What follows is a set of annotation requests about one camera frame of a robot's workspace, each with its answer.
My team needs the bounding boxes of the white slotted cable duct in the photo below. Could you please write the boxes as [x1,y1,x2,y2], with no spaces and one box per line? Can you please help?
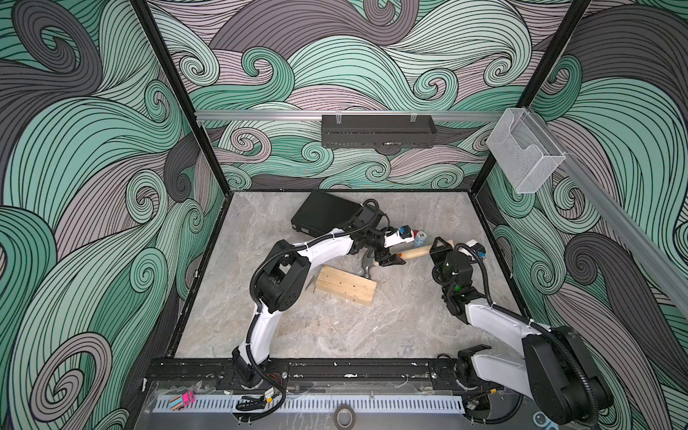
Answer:
[152,394,465,414]

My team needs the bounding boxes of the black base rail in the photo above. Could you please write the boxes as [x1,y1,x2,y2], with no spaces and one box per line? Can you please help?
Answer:
[144,355,479,394]

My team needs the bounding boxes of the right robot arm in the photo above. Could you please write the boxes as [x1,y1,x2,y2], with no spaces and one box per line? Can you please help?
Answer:
[429,238,615,426]

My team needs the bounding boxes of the tape roll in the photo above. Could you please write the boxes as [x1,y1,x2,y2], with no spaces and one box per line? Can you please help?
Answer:
[333,405,357,430]

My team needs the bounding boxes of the pink small clip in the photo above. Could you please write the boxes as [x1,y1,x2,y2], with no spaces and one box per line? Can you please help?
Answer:
[182,391,195,408]

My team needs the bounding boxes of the black wall shelf tray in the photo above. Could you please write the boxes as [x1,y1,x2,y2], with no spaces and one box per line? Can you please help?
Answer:
[321,114,437,153]

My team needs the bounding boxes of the wooden block with nails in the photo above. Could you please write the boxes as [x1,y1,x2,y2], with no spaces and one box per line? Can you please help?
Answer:
[315,266,377,306]

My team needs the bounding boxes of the wooden handle claw hammer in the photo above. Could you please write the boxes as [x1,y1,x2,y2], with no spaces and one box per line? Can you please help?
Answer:
[360,238,454,279]

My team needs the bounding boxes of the clear plastic wall bin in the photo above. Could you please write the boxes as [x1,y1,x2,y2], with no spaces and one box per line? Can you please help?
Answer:
[487,107,566,195]

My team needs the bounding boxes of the black hard case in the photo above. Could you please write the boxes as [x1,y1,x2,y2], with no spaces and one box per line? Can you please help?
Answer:
[290,191,362,238]

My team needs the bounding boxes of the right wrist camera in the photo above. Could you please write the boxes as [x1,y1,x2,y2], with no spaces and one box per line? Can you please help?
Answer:
[466,240,487,260]

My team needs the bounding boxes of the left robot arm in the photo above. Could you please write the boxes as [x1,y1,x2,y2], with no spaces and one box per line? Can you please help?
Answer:
[232,192,416,387]

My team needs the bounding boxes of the blue scissors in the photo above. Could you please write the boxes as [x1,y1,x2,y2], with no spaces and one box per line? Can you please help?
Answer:
[533,412,548,428]

